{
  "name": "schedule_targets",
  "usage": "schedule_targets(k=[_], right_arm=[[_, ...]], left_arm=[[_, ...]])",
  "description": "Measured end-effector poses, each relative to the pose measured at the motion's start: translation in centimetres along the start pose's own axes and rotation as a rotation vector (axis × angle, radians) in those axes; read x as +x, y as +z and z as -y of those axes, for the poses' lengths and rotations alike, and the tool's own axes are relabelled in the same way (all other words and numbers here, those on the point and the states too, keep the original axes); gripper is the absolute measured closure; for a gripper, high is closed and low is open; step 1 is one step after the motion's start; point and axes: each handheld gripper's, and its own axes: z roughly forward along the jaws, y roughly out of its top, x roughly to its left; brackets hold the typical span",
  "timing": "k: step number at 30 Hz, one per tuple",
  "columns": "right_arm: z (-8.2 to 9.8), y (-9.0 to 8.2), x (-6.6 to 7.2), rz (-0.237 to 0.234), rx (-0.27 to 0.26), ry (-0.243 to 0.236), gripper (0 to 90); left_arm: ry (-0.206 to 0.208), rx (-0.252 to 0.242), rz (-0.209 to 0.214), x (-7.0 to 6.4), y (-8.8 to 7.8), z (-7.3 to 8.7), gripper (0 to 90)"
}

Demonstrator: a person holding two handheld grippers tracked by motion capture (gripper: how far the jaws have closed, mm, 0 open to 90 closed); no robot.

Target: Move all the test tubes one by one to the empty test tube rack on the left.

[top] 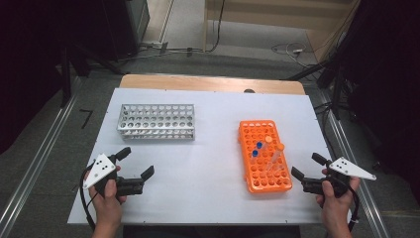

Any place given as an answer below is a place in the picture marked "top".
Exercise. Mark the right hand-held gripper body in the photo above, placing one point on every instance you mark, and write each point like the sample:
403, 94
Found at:
350, 169

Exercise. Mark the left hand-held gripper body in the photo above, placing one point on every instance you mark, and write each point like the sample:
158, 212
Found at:
132, 186

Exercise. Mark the orange-capped clear tube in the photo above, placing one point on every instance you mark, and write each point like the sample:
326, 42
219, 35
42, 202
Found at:
268, 139
280, 146

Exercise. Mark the orange plastic tube rack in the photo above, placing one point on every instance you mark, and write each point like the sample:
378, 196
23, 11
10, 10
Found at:
264, 187

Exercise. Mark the silver metal tube rack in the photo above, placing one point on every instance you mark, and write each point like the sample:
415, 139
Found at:
155, 132

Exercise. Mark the blue-capped clear tube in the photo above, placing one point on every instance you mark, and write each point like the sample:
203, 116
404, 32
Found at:
255, 153
259, 144

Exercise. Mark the person's left hand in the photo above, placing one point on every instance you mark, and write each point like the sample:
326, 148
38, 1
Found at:
105, 208

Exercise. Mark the person's right hand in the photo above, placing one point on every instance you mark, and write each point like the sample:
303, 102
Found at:
335, 211

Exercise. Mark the white board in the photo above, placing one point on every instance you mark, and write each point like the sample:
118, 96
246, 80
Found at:
204, 172

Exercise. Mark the black metal stand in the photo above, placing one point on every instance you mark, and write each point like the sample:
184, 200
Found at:
335, 89
65, 76

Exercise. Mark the black curtain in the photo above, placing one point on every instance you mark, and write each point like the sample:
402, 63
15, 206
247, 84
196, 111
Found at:
29, 66
386, 82

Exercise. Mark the wooden table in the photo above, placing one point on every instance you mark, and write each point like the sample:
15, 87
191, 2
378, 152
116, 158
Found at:
198, 82

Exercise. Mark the dark cabinet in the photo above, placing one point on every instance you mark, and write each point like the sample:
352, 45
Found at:
128, 26

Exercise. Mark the metal floor rail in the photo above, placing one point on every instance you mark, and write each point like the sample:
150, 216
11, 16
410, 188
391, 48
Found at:
36, 165
369, 205

